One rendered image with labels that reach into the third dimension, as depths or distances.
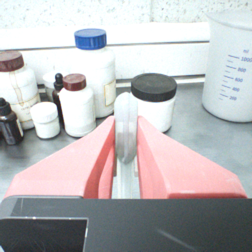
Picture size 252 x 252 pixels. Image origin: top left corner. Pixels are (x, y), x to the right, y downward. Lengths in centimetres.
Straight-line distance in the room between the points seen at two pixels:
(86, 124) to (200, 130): 18
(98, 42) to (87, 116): 11
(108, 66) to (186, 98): 18
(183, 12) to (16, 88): 34
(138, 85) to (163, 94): 4
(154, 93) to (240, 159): 15
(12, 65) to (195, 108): 30
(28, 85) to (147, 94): 17
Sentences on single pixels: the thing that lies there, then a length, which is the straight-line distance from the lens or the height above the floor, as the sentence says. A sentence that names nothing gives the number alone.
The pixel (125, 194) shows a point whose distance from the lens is 16.
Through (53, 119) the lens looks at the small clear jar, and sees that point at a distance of 35.
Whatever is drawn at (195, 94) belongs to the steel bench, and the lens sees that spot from 48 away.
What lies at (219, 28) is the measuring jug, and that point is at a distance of 37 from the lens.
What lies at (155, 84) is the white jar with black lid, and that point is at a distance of 34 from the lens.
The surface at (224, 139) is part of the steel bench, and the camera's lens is 37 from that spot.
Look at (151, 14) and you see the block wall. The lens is 50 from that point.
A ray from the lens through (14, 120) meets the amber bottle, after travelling 35.
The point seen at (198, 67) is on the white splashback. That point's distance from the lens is 51.
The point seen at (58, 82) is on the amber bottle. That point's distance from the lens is 36.
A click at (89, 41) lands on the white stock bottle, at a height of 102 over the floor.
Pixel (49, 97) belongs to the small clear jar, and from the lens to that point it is 42.
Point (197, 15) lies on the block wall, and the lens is 53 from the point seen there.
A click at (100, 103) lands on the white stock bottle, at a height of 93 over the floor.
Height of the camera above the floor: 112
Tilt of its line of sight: 37 degrees down
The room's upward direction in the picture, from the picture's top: 1 degrees clockwise
